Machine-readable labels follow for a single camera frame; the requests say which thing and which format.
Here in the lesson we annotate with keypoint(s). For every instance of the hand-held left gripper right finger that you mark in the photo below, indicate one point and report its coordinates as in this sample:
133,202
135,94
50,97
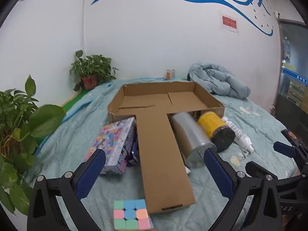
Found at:
219,173

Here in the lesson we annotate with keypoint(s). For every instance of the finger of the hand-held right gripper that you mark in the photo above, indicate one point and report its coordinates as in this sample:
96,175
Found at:
285,148
261,170

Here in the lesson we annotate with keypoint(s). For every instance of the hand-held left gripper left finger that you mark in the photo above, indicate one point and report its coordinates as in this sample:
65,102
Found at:
92,173

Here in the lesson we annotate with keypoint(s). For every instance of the dark box with orange print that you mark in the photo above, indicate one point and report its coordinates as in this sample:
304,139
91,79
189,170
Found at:
290,136

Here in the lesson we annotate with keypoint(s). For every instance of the colourful printed toy box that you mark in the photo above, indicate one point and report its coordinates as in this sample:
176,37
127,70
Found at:
113,139

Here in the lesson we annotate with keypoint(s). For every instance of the light blue quilted blanket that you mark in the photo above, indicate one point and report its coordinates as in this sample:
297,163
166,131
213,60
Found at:
72,137

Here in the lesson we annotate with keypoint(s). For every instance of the white squeeze tube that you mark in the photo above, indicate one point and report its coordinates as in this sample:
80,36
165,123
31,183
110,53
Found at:
237,132

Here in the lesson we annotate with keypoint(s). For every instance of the silver metal can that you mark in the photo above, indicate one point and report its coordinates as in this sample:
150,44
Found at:
190,134

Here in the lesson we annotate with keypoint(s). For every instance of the yellow jar with black lid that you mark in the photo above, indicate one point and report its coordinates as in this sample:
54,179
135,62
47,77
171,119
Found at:
211,123

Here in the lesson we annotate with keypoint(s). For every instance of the pastel puzzle cube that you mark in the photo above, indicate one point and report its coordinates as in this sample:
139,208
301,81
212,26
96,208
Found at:
130,214

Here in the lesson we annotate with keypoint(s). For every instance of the brown cardboard box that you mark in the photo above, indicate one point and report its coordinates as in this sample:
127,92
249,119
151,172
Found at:
156,149

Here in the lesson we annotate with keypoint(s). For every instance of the glass door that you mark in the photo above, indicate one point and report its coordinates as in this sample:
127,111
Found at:
294,77

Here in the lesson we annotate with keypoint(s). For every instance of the green mat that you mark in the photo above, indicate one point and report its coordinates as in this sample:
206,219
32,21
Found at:
72,103

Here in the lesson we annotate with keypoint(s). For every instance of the large leafy green plant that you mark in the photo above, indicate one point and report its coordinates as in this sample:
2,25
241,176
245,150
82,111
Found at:
21,125

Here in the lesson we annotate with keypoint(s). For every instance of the rolled light blue duvet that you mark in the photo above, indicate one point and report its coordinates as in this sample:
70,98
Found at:
223,81

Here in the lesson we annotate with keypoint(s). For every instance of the small potted green plant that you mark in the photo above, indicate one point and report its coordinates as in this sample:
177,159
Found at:
92,68

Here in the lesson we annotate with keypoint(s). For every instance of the small orange jar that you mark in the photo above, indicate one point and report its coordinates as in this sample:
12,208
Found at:
170,74

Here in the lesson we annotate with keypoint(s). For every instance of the red wall sign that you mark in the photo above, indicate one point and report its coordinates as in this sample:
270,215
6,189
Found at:
229,22

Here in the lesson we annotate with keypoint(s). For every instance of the white wall conduit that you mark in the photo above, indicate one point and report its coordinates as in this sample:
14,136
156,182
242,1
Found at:
84,16

